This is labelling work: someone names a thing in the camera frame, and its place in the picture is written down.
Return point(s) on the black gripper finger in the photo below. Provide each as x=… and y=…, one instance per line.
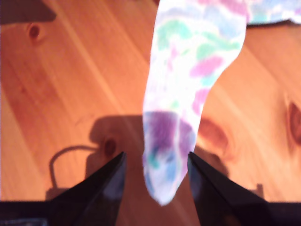
x=98, y=200
x=216, y=200

